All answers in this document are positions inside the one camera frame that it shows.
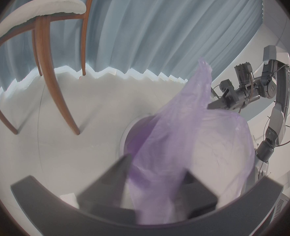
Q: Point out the pale blue curtain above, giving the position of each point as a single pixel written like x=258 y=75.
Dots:
x=159 y=33

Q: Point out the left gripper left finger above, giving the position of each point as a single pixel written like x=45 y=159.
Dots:
x=103 y=188

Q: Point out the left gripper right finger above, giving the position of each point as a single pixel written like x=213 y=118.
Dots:
x=200 y=198

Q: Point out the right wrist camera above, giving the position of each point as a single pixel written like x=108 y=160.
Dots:
x=226 y=85

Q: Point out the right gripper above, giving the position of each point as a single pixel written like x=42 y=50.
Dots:
x=234 y=98

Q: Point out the purple plastic bag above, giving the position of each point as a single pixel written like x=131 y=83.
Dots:
x=174 y=144

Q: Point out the white cushioned wooden chair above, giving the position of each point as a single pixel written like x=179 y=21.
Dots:
x=49 y=70

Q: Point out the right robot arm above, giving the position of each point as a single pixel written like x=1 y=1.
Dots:
x=277 y=117

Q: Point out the white trash bin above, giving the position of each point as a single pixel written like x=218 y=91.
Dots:
x=123 y=136

